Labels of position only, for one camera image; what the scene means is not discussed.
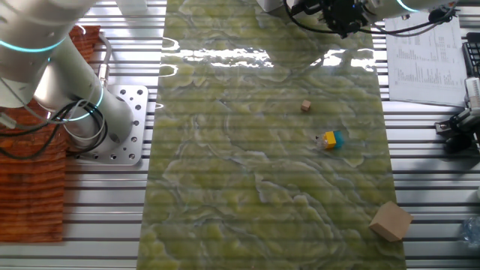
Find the large wooden cube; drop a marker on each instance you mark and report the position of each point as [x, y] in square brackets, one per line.
[390, 221]

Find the green marble pattern mat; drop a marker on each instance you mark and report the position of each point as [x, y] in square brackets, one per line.
[225, 168]

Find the orange woven cloth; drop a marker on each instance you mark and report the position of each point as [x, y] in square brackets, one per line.
[30, 187]

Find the yellow teal toy brick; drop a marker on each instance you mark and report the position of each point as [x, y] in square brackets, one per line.
[330, 140]

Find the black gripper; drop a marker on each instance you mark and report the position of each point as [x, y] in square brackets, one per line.
[345, 15]

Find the printed paper sheet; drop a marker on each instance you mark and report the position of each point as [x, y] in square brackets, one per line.
[427, 67]

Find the small wooden cube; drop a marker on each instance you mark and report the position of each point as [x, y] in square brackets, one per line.
[305, 105]

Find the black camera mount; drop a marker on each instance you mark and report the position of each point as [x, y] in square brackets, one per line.
[459, 138]

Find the clear plastic water bottle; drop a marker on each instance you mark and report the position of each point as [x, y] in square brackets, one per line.
[472, 230]

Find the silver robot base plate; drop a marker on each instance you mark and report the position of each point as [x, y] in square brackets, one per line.
[133, 112]

